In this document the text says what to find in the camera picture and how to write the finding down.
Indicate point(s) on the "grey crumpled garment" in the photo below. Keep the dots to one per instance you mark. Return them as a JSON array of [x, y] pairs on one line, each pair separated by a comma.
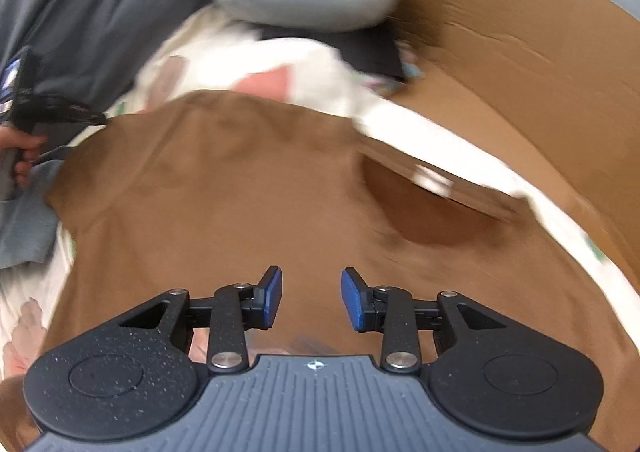
[[25, 227]]

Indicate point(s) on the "dark grey pillow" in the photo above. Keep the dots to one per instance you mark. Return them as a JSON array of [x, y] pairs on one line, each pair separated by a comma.
[[90, 6]]

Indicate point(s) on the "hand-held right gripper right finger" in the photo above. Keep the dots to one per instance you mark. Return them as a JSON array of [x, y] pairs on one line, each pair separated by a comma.
[[352, 299]]

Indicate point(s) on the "person's left hand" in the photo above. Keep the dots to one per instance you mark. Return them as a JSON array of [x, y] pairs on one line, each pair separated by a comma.
[[27, 144]]

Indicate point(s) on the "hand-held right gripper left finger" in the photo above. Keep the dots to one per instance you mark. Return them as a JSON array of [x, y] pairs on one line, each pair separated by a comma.
[[272, 294]]

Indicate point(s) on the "brown t-shirt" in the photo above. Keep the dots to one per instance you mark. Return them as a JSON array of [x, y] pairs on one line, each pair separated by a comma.
[[225, 192]]

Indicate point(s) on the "folded cardboard sheet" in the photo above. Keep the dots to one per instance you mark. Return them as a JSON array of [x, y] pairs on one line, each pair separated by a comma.
[[525, 56]]

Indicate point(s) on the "floral printed cloth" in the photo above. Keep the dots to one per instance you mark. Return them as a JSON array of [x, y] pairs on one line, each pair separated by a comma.
[[412, 69]]

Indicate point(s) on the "cream printed blanket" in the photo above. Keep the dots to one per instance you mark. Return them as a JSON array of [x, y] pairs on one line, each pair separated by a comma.
[[215, 61]]

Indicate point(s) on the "black flat cloth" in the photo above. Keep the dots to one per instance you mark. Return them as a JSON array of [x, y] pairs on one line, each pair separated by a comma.
[[350, 51]]

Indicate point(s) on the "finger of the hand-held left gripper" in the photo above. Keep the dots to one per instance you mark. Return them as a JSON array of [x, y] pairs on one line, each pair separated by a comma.
[[65, 110]]

